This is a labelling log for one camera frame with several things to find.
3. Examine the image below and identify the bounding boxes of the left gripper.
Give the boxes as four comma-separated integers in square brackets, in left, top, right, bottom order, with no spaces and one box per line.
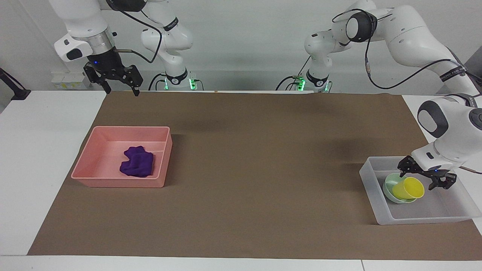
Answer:
[397,155,458,190]

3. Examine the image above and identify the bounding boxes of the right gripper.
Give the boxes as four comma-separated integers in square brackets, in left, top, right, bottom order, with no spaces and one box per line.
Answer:
[83,49,144,97]

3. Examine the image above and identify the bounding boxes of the translucent white plastic box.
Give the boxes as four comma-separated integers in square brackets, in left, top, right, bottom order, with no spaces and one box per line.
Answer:
[359,156,482,225]

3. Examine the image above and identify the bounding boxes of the pink plastic box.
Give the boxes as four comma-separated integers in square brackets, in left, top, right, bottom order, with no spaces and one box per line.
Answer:
[71,126,173,188]

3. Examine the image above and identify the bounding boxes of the yellow plastic cup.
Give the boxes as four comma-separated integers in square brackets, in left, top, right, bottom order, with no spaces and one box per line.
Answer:
[392,177,425,200]

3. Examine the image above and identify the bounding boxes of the light green bowl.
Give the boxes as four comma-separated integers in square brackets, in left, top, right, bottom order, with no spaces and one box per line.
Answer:
[383,173,418,204]

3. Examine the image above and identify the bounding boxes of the purple cloth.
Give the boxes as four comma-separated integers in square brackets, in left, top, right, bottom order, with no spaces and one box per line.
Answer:
[119,146,154,178]

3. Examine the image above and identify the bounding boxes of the black stand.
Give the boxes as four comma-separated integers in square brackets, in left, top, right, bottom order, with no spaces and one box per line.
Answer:
[0,67,31,100]

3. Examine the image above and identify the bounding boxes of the black cable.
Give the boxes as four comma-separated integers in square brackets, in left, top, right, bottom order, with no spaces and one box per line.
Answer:
[148,73,167,91]
[275,56,312,91]
[112,9,163,64]
[331,8,458,90]

